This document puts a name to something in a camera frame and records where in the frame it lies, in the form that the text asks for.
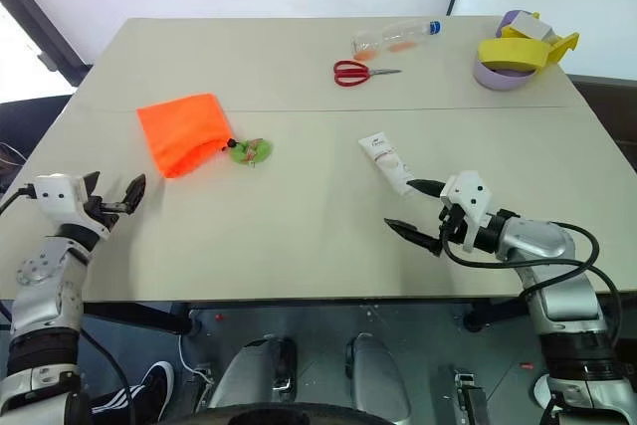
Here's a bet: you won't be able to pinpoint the yellow plastic holder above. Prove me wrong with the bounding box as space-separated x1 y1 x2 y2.
542 30 582 69

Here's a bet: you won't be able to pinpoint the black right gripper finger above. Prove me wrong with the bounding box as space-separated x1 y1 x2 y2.
404 177 445 198
383 217 444 259

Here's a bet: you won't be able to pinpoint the dark rounded robot torso edge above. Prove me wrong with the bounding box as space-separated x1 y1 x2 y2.
191 405 452 425

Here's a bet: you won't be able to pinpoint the small white box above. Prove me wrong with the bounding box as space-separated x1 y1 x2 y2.
507 13 556 46

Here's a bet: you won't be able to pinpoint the dark diagonal beam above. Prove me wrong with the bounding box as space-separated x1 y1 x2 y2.
0 0 97 91

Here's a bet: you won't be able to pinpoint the purple bowl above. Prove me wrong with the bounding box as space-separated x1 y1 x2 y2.
471 57 537 94

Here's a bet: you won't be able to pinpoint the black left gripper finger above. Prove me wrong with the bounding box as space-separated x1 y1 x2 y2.
82 170 102 203
121 173 148 216

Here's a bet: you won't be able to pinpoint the yellow tape roll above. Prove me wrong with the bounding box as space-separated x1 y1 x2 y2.
476 35 552 79

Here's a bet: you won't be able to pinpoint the white cream tube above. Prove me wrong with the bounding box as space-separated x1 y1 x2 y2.
357 131 417 198

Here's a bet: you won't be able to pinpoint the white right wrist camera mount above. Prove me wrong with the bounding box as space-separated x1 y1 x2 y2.
439 170 492 254

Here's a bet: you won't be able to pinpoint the black table frame bar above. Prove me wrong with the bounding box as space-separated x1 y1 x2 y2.
81 301 201 338
463 294 530 332

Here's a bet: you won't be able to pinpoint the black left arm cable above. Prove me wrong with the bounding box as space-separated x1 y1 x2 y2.
0 184 39 216

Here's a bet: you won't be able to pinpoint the purple plastic piece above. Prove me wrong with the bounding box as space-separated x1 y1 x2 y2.
499 9 537 39

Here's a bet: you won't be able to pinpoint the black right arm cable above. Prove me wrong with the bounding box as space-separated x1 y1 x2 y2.
439 222 624 349

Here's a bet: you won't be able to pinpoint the small green toy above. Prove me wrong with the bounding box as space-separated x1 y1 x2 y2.
227 136 276 166

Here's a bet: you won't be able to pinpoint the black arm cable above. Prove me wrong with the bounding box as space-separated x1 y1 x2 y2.
0 184 39 216
439 222 624 349

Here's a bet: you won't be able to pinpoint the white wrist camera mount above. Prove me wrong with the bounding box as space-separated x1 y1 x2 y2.
30 172 111 238
439 170 492 254

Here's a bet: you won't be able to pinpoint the red handled scissors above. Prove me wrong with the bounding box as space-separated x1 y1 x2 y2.
332 59 403 89

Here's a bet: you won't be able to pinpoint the clear bottle with blue cap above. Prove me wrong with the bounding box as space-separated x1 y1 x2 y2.
350 18 444 61

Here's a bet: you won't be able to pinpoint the silver robot leg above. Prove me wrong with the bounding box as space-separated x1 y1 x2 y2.
344 331 413 420
206 334 301 421

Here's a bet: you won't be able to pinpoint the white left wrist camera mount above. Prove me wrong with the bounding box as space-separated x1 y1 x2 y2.
30 172 111 238

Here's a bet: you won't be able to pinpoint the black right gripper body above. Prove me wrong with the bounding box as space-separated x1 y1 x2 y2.
437 202 470 248

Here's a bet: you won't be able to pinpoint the orange fabric pouch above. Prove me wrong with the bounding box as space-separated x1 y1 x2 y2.
135 92 236 180

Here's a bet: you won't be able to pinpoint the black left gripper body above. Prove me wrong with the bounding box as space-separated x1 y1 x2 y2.
82 195 126 233

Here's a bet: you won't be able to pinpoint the black white striped sneaker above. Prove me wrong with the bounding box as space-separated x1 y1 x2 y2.
91 359 176 425

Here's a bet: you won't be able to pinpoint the white floor cable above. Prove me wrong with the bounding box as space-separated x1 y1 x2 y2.
177 333 216 389

